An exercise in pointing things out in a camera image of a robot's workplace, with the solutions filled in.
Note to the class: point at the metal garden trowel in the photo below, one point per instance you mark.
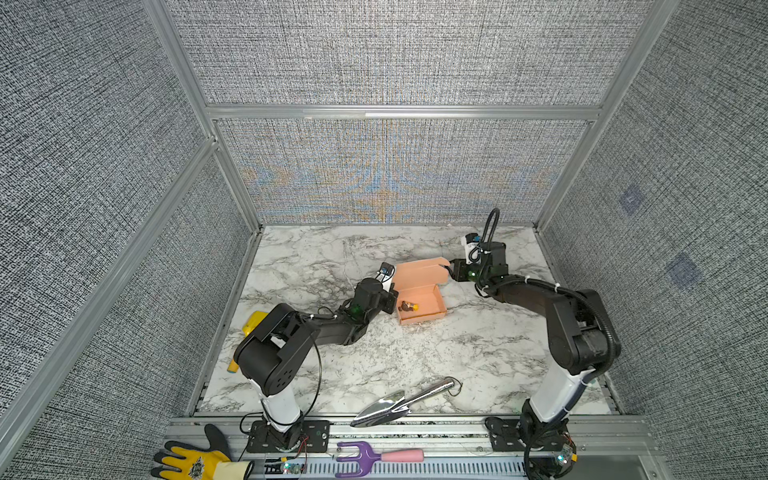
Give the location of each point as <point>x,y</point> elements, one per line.
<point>398,405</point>

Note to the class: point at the purple pink hand rake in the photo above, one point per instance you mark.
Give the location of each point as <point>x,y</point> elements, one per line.
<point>367,457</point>

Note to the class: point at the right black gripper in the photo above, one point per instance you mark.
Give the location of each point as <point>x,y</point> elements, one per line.
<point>457,268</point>

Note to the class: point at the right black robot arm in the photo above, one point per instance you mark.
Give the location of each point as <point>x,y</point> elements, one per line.
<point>581,339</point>

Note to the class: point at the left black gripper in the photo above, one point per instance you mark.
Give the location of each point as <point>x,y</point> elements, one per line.
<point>390,300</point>

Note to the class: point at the pink paper box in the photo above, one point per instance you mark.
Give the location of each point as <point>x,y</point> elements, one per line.
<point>419,282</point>

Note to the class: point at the yellow handled tool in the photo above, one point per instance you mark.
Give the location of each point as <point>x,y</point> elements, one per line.
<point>253,321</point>

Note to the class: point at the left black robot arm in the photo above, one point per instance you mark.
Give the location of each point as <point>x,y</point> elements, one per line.
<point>272,353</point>

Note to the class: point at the small brown yellow figurine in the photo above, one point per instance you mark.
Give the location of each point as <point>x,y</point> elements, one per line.
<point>409,307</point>

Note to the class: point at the yellow black work glove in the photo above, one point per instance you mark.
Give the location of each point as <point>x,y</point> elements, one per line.
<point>178,460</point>

